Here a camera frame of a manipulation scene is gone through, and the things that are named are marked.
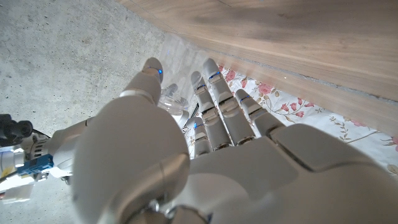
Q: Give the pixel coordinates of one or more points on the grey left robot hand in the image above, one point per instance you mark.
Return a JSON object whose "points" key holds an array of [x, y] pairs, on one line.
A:
{"points": [[248, 180]]}

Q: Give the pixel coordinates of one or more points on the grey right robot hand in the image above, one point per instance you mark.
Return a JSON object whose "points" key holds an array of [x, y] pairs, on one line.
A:
{"points": [[65, 152]]}

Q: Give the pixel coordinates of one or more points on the clear plastic medicine bottle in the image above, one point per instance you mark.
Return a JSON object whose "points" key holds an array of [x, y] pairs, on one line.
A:
{"points": [[177, 62]]}

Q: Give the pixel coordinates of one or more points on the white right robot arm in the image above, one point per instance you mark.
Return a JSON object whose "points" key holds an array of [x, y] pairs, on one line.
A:
{"points": [[12, 155]]}

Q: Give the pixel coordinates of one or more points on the floral backdrop cloth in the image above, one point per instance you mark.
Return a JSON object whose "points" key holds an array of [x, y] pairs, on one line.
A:
{"points": [[311, 121]]}

